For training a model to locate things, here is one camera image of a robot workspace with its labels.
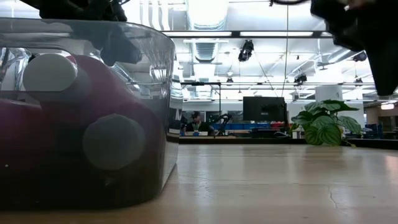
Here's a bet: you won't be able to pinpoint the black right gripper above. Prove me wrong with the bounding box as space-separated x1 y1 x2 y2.
310 0 398 96

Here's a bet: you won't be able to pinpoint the red acrylic paint bottle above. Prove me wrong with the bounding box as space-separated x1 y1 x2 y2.
40 102 167 203

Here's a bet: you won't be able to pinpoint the green artificial leafy plant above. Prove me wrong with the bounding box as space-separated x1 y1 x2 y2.
290 99 363 147

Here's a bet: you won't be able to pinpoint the black ceiling spotlight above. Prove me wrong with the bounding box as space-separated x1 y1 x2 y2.
293 73 308 86
237 39 256 63

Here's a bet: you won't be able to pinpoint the smoky clear plastic bin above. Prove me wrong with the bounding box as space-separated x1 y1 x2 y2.
0 17 180 212

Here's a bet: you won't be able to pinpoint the black monitor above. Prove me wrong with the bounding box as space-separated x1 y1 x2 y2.
242 96 289 123

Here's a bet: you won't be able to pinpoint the blue storage bins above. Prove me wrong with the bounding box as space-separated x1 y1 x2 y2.
211 122 272 131

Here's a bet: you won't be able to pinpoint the person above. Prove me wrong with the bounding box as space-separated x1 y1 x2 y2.
185 110 213 134

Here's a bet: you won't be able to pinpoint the silver ventilation duct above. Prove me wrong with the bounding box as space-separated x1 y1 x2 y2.
186 0 229 31

